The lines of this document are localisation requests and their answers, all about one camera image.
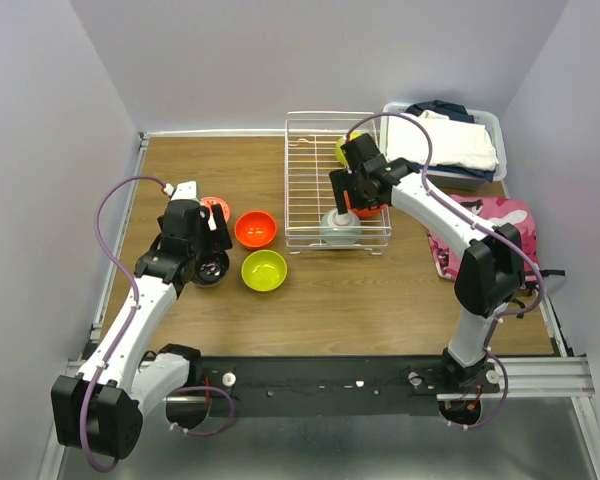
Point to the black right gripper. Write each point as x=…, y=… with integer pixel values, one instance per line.
x=341, y=180

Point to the grey perforated laundry basket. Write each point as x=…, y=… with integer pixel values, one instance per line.
x=456, y=177

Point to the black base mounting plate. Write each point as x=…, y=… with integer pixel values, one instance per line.
x=319, y=386

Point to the white folded towel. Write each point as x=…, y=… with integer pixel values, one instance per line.
x=455, y=144

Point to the white bowl orange pattern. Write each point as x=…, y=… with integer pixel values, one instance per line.
x=210, y=201

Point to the lime green bowl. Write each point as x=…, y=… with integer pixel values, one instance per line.
x=264, y=270
x=338, y=152

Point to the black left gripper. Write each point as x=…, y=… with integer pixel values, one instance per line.
x=223, y=240

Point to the aluminium frame rail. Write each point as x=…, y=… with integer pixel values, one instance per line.
x=531, y=377

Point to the beige floral ceramic bowl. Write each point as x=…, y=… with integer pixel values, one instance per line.
x=210, y=269

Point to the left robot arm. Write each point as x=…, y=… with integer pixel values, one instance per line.
x=102, y=407

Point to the white wire dish rack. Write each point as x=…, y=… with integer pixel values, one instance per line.
x=310, y=138

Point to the dark blue cloth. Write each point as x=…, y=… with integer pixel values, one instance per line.
x=455, y=112

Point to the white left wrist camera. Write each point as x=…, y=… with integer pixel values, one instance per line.
x=182, y=191

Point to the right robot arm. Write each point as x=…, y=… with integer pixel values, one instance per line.
x=491, y=267

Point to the lime green bowl front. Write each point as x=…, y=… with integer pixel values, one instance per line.
x=338, y=152

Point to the teal checked white bowl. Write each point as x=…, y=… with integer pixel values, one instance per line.
x=340, y=229

